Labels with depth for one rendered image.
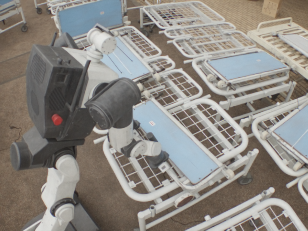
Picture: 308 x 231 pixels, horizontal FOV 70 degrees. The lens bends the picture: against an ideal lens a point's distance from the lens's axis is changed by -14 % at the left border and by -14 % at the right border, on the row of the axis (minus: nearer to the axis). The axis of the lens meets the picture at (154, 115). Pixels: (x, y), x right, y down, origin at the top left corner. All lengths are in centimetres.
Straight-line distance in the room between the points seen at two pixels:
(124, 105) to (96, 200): 132
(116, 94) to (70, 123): 23
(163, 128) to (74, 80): 94
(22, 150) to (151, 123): 93
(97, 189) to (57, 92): 132
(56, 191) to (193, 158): 79
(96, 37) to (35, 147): 47
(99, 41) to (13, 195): 166
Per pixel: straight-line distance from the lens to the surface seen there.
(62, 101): 83
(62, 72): 78
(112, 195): 197
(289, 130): 183
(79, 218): 173
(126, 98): 75
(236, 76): 206
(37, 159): 100
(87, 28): 279
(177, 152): 151
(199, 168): 146
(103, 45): 87
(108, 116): 71
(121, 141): 89
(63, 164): 105
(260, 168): 224
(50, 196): 131
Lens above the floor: 175
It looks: 46 degrees down
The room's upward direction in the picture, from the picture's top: straight up
